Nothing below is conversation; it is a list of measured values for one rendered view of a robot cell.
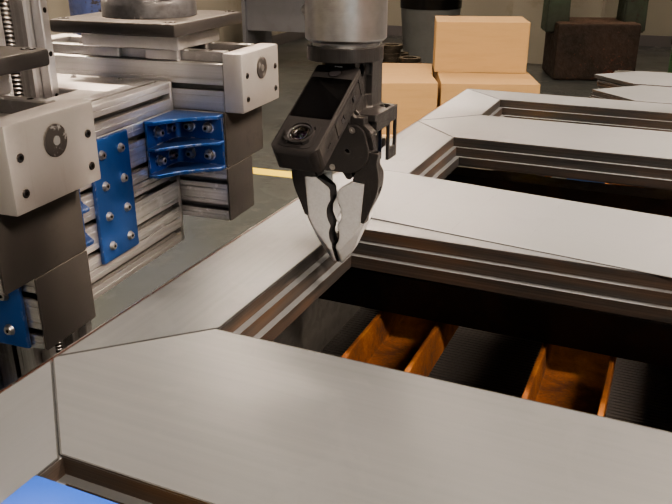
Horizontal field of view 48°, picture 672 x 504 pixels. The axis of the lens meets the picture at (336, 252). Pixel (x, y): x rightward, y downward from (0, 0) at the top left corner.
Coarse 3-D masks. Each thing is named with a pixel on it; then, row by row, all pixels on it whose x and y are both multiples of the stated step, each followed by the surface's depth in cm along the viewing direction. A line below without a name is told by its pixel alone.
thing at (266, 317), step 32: (640, 128) 141; (448, 160) 119; (480, 160) 121; (512, 160) 119; (544, 160) 117; (576, 160) 115; (608, 160) 114; (640, 160) 112; (384, 224) 85; (320, 256) 80; (352, 256) 84; (384, 256) 83; (416, 256) 82; (448, 256) 80; (480, 256) 80; (512, 256) 78; (544, 256) 77; (288, 288) 73; (320, 288) 78; (480, 288) 79; (512, 288) 78; (544, 288) 76; (576, 288) 76; (608, 288) 74; (640, 288) 73; (256, 320) 67; (288, 320) 72; (64, 480) 47; (96, 480) 47; (128, 480) 46
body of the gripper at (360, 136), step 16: (320, 48) 67; (368, 48) 67; (336, 64) 70; (352, 64) 69; (368, 64) 72; (368, 80) 73; (368, 96) 73; (368, 112) 72; (384, 112) 72; (352, 128) 69; (368, 128) 69; (352, 144) 70; (368, 144) 71; (384, 144) 76; (336, 160) 71; (352, 160) 70; (352, 176) 72
